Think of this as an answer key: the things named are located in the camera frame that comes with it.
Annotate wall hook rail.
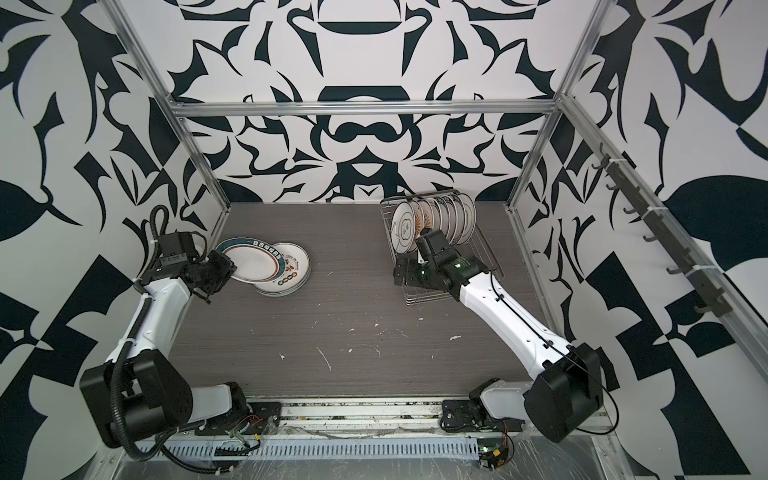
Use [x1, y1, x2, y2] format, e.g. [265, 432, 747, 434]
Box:
[594, 145, 734, 318]

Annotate white slotted cable duct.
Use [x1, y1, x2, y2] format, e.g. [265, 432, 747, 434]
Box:
[165, 437, 480, 462]

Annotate white plate clover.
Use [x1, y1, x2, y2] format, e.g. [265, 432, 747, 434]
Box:
[390, 201, 416, 255]

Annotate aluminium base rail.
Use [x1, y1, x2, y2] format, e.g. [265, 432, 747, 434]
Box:
[104, 392, 616, 442]

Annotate black corrugated cable conduit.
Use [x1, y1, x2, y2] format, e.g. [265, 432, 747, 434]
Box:
[109, 341, 205, 463]

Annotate white plate red characters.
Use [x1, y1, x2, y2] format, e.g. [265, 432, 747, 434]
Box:
[253, 242, 311, 298]

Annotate white plate green lettered rim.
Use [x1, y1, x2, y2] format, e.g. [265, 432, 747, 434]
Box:
[215, 237, 286, 284]

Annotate white plate orange sunburst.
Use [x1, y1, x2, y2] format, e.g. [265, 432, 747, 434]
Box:
[416, 199, 439, 230]

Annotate white plate rear stack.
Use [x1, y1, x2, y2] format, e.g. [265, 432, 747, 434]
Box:
[454, 192, 477, 244]

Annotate wire dish rack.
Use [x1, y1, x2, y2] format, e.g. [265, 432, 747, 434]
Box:
[379, 189, 504, 306]

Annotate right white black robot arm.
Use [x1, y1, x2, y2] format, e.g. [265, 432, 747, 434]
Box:
[393, 228, 604, 443]

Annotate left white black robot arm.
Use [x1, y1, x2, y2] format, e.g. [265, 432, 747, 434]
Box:
[79, 232, 249, 461]

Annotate aluminium frame crossbar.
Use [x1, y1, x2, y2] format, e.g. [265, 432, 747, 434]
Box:
[170, 99, 556, 117]

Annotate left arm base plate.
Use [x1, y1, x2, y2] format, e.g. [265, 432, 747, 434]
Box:
[194, 401, 282, 436]

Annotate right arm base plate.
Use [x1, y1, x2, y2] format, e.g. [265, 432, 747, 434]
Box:
[439, 399, 525, 433]

